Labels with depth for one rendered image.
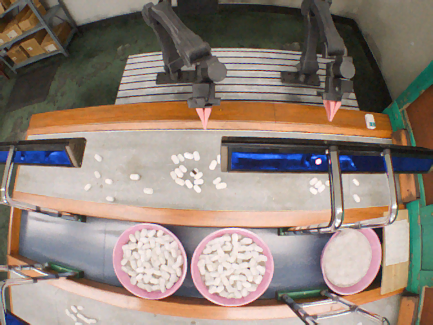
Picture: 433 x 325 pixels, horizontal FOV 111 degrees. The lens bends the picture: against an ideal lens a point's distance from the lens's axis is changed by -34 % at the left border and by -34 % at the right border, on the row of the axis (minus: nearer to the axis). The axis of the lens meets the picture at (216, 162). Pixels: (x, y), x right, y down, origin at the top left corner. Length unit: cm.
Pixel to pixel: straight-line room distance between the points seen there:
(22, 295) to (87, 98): 174
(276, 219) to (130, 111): 69
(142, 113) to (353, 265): 101
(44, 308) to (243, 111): 122
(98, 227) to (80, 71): 194
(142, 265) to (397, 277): 98
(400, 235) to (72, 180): 135
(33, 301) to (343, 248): 134
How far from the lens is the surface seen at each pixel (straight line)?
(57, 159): 63
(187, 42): 69
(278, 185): 81
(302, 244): 89
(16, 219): 132
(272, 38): 239
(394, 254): 100
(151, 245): 81
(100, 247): 98
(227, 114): 86
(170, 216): 77
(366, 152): 53
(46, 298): 114
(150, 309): 83
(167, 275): 81
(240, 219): 75
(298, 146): 45
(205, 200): 78
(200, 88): 62
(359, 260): 94
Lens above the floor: 151
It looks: 72 degrees down
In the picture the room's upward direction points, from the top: 7 degrees counter-clockwise
